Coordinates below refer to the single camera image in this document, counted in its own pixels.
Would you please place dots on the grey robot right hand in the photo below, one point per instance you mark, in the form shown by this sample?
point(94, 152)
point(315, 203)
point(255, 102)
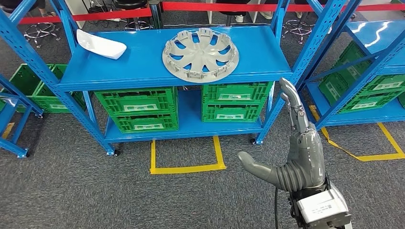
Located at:
point(307, 155)

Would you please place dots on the grey plastic wheel hubcap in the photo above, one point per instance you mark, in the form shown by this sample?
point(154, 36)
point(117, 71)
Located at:
point(201, 56)

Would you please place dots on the blue metal shelf rack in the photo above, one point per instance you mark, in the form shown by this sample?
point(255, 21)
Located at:
point(376, 34)
point(9, 147)
point(142, 71)

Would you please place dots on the yellow floor tape outline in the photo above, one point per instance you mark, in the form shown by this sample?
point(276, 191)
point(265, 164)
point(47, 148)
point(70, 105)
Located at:
point(379, 156)

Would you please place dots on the black stool chrome base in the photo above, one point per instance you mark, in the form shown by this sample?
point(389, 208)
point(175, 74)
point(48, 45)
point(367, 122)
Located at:
point(42, 31)
point(136, 3)
point(229, 13)
point(298, 27)

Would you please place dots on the person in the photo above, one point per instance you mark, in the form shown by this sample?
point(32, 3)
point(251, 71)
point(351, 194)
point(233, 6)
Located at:
point(19, 3)
point(267, 14)
point(239, 18)

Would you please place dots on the white desk panel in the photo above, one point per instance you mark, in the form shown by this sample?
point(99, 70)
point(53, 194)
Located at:
point(210, 11)
point(253, 11)
point(75, 12)

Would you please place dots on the red barrier belt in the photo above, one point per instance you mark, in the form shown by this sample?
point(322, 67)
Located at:
point(253, 6)
point(95, 15)

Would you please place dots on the white plastic mirror cover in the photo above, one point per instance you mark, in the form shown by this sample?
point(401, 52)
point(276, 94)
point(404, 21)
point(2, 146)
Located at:
point(102, 46)

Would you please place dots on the white power strip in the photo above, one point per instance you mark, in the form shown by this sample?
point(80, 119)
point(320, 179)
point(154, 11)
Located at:
point(113, 19)

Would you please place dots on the black router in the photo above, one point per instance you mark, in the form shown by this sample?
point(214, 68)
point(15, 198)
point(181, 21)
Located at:
point(97, 9)

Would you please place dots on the yellow floor tape strip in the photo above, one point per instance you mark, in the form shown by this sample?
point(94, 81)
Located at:
point(8, 131)

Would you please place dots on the black barrier post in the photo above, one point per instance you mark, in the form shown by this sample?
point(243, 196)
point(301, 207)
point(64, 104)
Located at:
point(156, 15)

